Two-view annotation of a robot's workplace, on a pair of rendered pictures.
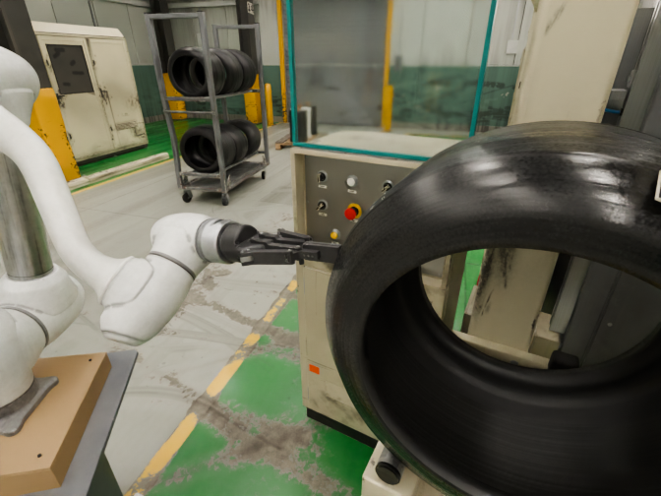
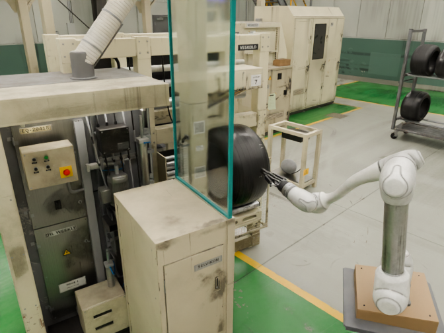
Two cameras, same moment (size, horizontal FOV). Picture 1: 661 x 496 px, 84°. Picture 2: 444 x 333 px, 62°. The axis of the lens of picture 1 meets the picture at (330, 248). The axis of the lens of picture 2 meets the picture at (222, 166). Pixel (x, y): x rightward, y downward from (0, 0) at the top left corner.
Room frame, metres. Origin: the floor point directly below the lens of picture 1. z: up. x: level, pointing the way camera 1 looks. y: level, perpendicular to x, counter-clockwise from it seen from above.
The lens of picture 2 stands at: (2.54, 0.79, 2.14)
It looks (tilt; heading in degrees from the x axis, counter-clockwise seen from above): 22 degrees down; 209
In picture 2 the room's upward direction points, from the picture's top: straight up
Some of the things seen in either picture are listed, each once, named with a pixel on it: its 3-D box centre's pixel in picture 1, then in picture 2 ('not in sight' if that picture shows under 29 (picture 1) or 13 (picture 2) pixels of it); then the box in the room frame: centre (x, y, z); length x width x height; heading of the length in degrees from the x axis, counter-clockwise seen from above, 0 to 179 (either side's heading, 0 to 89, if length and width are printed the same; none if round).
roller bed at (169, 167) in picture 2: not in sight; (174, 170); (0.48, -0.74, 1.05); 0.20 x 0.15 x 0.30; 152
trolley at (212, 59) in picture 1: (220, 111); not in sight; (4.69, 1.33, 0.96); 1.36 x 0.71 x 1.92; 162
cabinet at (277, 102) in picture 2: not in sight; (265, 99); (-4.04, -1.86, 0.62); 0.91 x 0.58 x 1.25; 162
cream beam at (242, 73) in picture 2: not in sight; (219, 79); (0.21, -0.50, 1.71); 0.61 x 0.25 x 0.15; 152
